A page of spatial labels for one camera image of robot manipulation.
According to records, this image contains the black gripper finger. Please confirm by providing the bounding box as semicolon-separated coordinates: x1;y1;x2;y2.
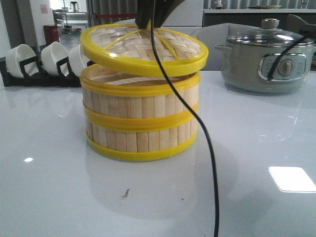
135;0;153;29
155;0;184;28

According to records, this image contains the bamboo steamer lid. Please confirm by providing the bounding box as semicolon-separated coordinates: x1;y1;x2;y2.
80;23;209;77

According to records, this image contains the bamboo steamer tray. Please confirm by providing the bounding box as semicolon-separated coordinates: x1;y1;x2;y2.
80;64;195;132
86;119;198;161

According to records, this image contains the red barrier belt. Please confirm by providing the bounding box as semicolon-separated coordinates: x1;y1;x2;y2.
92;13;137;19

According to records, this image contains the dark grey counter cabinet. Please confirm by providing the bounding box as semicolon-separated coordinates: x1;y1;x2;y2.
202;8;316;29

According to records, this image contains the right grey chair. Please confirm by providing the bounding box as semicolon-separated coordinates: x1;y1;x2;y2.
191;23;258;71

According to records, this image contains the white bowl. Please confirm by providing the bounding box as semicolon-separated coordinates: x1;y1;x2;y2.
5;44;36;78
68;44;90;77
41;41;68;77

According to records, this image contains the red trash bin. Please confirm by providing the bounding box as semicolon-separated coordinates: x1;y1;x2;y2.
43;25;59;46

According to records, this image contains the grey electric cooking pot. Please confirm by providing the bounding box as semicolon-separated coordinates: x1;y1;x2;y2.
215;42;316;93

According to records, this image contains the wooden plate on counter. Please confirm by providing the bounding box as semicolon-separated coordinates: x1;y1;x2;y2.
256;5;281;9

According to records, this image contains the glass pot lid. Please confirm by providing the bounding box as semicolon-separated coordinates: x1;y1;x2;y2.
227;18;303;47

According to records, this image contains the black dish rack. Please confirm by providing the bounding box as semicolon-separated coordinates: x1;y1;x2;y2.
0;56;81;87

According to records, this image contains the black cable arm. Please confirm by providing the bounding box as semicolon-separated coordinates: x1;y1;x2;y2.
150;0;220;237

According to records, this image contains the black cable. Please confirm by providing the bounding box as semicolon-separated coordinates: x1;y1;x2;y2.
267;31;316;81

